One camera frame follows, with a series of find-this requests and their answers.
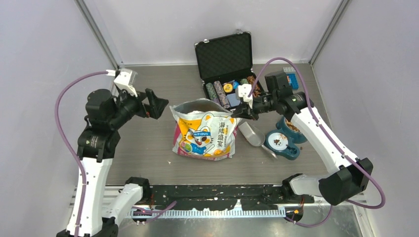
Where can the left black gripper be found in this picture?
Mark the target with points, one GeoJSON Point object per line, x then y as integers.
{"type": "Point", "coordinates": [156, 104]}

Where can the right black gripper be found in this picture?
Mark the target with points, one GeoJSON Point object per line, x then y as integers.
{"type": "Point", "coordinates": [247, 112]}

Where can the metal food scoop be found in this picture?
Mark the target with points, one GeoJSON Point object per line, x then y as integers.
{"type": "Point", "coordinates": [255, 137]}

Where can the pet food bag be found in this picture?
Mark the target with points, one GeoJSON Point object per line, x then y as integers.
{"type": "Point", "coordinates": [204, 130]}

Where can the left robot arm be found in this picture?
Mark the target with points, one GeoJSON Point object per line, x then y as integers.
{"type": "Point", "coordinates": [106, 114]}

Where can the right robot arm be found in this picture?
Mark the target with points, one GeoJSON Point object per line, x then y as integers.
{"type": "Point", "coordinates": [347, 175]}

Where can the teal double pet bowl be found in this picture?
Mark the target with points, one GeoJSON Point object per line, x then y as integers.
{"type": "Point", "coordinates": [284, 140]}

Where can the blue playing card deck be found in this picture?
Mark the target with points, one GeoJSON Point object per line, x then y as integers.
{"type": "Point", "coordinates": [233, 100]}

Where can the yellow dealer button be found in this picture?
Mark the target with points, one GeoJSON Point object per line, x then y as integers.
{"type": "Point", "coordinates": [228, 87]}

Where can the black poker chip case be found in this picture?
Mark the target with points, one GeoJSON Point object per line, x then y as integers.
{"type": "Point", "coordinates": [226, 59]}

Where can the toy brick assembly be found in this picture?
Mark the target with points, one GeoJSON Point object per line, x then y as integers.
{"type": "Point", "coordinates": [292, 78]}

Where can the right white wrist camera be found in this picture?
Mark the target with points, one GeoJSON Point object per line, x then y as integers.
{"type": "Point", "coordinates": [244, 93]}

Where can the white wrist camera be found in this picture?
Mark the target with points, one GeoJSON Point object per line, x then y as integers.
{"type": "Point", "coordinates": [244, 93]}
{"type": "Point", "coordinates": [124, 79]}

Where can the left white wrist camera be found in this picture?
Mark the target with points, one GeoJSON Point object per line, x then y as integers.
{"type": "Point", "coordinates": [124, 79]}

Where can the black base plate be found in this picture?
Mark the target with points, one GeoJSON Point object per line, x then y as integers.
{"type": "Point", "coordinates": [221, 197]}

